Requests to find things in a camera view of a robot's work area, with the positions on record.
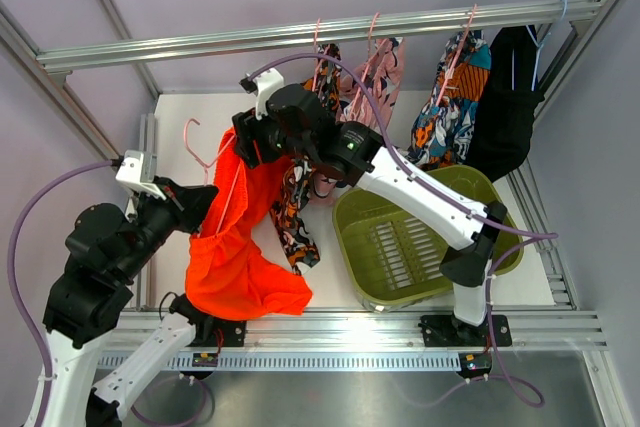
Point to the pink floral shorts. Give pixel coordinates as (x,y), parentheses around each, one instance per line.
(397,76)

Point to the light blue hanger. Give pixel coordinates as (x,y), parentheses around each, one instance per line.
(541,43)

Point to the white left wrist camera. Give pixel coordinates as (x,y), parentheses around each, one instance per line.
(137,173)

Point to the aluminium frame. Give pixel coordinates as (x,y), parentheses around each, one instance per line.
(78,75)

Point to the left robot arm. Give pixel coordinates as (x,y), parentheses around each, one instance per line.
(80,314)

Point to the pink hanger of blue shorts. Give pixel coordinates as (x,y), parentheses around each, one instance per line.
(450,69)

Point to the grey orange camouflage shorts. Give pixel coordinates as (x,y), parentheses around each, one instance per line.
(297,243)

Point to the bright orange shorts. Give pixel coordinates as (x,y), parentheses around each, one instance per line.
(227,276)

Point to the pink hanger of orange shorts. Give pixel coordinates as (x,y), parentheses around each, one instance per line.
(208,166)

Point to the olive green plastic basket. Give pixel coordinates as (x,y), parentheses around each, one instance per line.
(391,257)

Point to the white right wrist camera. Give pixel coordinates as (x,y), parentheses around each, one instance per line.
(262,85)

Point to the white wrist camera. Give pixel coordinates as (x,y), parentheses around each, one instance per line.
(137,173)
(262,85)

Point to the pink hanger of floral shorts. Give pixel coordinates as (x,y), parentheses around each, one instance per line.
(373,76)

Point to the pink hanger of camouflage shorts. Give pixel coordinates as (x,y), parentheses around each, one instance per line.
(316,47)

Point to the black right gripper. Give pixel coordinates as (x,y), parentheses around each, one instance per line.
(247,129)

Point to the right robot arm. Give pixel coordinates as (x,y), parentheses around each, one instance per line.
(357,155)

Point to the blue orange patterned shorts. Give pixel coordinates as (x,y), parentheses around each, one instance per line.
(441,135)

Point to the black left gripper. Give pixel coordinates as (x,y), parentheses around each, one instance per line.
(190,206)

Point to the white slotted cable duct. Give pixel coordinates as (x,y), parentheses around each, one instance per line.
(239,361)

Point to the black mesh shorts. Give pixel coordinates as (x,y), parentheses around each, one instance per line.
(505,114)

